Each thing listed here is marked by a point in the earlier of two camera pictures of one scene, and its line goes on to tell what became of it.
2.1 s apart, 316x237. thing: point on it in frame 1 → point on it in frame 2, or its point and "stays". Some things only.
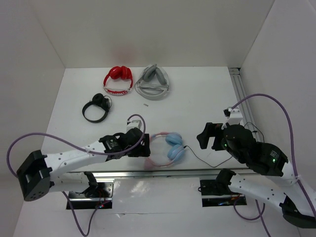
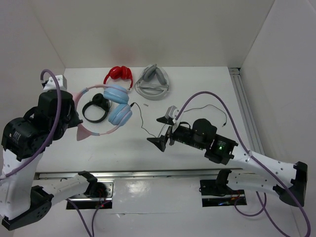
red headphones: [117, 72] stays
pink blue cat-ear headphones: [175, 151] → [120, 112]
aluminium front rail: [94, 175] stays
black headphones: [103, 101] stays
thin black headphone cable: [226, 160] → [132, 104]
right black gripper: [210, 129] → [160, 142]
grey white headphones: [153, 84] stays
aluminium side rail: [245, 109] stays
